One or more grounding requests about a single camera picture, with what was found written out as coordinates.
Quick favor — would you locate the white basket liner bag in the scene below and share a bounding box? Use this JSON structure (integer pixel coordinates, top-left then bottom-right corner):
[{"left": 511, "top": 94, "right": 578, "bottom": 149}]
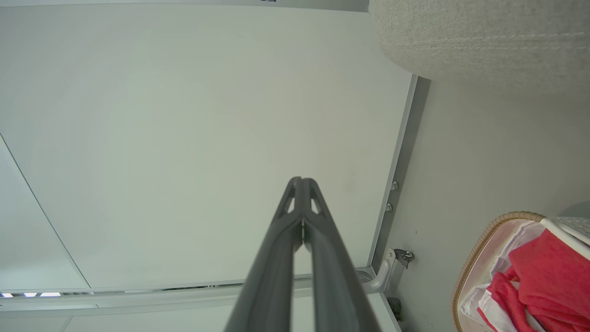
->
[{"left": 460, "top": 220, "right": 550, "bottom": 332}]

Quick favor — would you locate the red and white garment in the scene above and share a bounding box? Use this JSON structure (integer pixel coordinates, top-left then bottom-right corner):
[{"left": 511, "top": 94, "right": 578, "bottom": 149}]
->
[{"left": 477, "top": 229, "right": 590, "bottom": 332}]

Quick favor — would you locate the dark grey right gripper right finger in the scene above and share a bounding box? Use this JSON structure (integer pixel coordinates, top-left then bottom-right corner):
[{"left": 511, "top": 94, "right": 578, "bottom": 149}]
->
[{"left": 302, "top": 178, "right": 381, "bottom": 332}]

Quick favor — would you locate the grey fabric sofa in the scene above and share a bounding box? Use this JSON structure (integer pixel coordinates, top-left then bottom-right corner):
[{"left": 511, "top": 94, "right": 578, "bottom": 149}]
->
[{"left": 368, "top": 0, "right": 590, "bottom": 94}]

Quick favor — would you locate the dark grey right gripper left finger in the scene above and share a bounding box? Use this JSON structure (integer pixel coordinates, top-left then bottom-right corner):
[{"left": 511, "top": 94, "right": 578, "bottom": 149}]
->
[{"left": 224, "top": 177, "right": 304, "bottom": 332}]

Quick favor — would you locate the grey partition foot with caster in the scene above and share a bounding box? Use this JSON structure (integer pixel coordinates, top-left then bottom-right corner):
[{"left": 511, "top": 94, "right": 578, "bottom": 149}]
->
[{"left": 355, "top": 248, "right": 402, "bottom": 294}]

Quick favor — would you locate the white wicker-rimmed laundry basket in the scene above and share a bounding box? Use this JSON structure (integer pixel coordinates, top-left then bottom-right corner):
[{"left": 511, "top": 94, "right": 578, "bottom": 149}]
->
[{"left": 451, "top": 211, "right": 590, "bottom": 332}]

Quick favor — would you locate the black caster wheel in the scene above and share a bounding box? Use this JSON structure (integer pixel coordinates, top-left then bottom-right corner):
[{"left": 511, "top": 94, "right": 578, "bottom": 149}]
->
[{"left": 394, "top": 249, "right": 414, "bottom": 269}]

